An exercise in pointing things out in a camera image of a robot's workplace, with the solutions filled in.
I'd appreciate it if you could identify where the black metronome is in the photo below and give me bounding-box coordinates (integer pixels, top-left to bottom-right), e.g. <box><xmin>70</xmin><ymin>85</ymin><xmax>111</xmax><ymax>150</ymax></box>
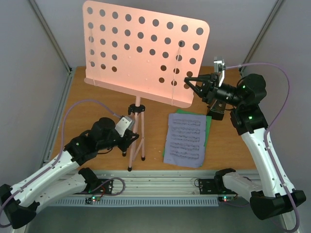
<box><xmin>207</xmin><ymin>100</ymin><xmax>226</xmax><ymax>121</ymax></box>

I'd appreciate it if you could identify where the green sheet music page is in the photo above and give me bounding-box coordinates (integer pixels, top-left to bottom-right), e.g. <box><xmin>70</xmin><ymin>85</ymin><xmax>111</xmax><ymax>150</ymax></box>
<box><xmin>163</xmin><ymin>109</ymin><xmax>211</xmax><ymax>161</ymax></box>

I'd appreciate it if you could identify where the white sheet music page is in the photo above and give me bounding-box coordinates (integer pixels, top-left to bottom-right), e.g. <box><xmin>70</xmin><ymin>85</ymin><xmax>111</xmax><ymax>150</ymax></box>
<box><xmin>163</xmin><ymin>113</ymin><xmax>206</xmax><ymax>168</ymax></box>

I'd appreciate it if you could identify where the pink music stand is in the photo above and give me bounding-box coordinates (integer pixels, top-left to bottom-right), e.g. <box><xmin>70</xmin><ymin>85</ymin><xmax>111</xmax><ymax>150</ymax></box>
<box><xmin>82</xmin><ymin>0</ymin><xmax>211</xmax><ymax>172</ymax></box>

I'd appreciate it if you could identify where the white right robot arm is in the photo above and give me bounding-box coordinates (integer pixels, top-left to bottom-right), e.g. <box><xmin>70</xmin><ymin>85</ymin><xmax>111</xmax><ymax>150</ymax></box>
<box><xmin>184</xmin><ymin>74</ymin><xmax>306</xmax><ymax>220</ymax></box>

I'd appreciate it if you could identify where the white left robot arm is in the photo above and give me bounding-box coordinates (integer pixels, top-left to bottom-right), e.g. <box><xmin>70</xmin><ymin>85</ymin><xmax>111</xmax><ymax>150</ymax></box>
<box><xmin>0</xmin><ymin>116</ymin><xmax>139</xmax><ymax>229</ymax></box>

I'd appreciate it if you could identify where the left controller board with LEDs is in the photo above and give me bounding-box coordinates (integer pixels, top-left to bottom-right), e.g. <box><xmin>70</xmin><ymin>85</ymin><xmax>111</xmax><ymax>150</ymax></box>
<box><xmin>85</xmin><ymin>196</ymin><xmax>101</xmax><ymax>204</ymax></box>

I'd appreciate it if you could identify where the controller board with leds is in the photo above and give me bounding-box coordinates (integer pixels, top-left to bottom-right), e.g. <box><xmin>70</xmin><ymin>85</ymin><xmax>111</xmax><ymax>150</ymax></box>
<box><xmin>218</xmin><ymin>196</ymin><xmax>235</xmax><ymax>202</ymax></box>
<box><xmin>85</xmin><ymin>196</ymin><xmax>101</xmax><ymax>204</ymax></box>

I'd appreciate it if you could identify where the right controller board with LEDs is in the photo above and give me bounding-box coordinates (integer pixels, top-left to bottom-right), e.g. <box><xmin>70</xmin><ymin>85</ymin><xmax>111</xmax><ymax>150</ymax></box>
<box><xmin>218</xmin><ymin>196</ymin><xmax>235</xmax><ymax>202</ymax></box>

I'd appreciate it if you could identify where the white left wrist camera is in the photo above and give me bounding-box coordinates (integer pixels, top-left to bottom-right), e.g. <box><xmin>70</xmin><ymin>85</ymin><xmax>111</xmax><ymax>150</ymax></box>
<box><xmin>115</xmin><ymin>116</ymin><xmax>135</xmax><ymax>137</ymax></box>

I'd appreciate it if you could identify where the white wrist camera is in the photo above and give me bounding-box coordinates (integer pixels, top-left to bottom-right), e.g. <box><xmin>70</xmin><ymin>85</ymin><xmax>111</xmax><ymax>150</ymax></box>
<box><xmin>213</xmin><ymin>56</ymin><xmax>226</xmax><ymax>87</ymax></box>
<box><xmin>115</xmin><ymin>116</ymin><xmax>135</xmax><ymax>137</ymax></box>

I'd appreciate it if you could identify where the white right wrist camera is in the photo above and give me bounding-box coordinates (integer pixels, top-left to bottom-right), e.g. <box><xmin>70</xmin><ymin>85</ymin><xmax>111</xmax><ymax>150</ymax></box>
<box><xmin>213</xmin><ymin>56</ymin><xmax>226</xmax><ymax>87</ymax></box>

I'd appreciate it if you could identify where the aluminium mounting rail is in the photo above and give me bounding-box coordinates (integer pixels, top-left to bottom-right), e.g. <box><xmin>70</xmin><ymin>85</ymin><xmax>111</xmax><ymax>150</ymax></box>
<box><xmin>23</xmin><ymin>169</ymin><xmax>290</xmax><ymax>198</ymax></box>

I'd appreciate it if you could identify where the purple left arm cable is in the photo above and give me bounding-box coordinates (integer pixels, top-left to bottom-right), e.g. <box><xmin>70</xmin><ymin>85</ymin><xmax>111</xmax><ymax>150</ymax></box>
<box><xmin>0</xmin><ymin>98</ymin><xmax>122</xmax><ymax>228</ymax></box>

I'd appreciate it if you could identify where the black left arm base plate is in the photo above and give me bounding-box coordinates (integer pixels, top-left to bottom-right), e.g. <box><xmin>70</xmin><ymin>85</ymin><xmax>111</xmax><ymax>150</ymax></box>
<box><xmin>80</xmin><ymin>179</ymin><xmax>113</xmax><ymax>195</ymax></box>

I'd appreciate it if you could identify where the grey slotted cable duct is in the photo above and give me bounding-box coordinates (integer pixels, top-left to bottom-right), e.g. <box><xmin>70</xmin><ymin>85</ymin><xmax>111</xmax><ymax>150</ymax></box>
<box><xmin>52</xmin><ymin>197</ymin><xmax>219</xmax><ymax>208</ymax></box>

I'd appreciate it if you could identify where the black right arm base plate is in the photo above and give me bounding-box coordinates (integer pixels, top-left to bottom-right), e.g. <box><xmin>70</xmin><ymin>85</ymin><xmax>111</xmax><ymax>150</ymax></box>
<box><xmin>194</xmin><ymin>179</ymin><xmax>236</xmax><ymax>196</ymax></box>

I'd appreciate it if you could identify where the aluminium left corner post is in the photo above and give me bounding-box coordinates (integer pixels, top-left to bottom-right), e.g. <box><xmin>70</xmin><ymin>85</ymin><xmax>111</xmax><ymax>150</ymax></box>
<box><xmin>28</xmin><ymin>0</ymin><xmax>72</xmax><ymax>74</ymax></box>

